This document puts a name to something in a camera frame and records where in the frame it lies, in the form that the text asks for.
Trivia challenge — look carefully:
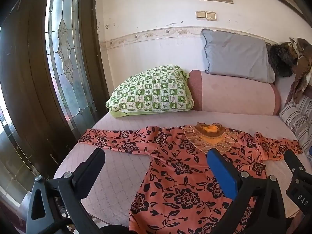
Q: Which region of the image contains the orange floral shirt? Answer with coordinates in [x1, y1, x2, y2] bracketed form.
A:
[77, 122, 303, 234]

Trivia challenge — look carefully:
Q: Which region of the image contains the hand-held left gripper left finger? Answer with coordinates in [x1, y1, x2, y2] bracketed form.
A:
[26, 148, 108, 234]

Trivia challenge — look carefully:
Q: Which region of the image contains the arched stained glass window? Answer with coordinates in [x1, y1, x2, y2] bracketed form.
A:
[46, 0, 97, 131]

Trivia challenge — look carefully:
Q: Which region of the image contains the pink bolster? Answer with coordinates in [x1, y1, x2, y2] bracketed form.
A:
[188, 70, 282, 116]

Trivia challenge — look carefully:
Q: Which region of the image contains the dark furry cushion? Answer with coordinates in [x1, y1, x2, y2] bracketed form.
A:
[267, 43, 296, 78]

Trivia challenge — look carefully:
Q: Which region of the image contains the brown cloth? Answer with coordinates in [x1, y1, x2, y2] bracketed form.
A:
[280, 38, 312, 104]

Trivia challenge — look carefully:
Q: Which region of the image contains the dark wooden door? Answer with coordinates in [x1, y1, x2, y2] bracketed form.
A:
[0, 0, 82, 178]

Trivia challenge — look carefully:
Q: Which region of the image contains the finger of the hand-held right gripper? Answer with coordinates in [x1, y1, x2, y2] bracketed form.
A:
[284, 149, 312, 184]

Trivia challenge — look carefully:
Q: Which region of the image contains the stained glass side window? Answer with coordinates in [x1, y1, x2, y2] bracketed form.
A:
[0, 107, 33, 197]

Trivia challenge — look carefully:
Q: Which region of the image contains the striped floral pillow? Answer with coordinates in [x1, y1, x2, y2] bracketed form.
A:
[278, 94, 312, 154]

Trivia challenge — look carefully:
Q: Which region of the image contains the blue-grey pillow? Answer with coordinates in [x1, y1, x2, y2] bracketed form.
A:
[201, 28, 276, 83]

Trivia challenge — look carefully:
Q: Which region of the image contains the green checked pillow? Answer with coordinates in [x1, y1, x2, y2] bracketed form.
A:
[105, 65, 195, 118]

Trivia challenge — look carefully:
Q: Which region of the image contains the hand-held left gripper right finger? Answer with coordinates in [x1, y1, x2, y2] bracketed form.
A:
[207, 147, 287, 234]

